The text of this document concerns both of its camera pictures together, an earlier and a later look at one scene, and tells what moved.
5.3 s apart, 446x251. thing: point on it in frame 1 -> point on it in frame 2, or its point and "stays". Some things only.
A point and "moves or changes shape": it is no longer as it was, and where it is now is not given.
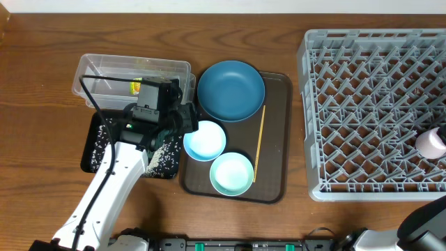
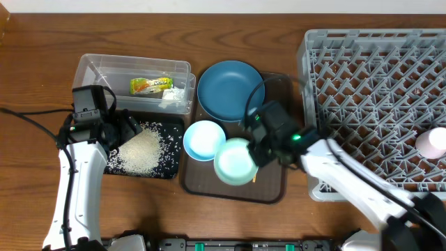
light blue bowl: [207, 143] stays
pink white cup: [430, 144] stays
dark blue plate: [231, 90] stays
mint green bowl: [231, 173] moves or changes shape
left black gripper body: [184, 121] -> [122, 130]
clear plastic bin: [116, 95] stays
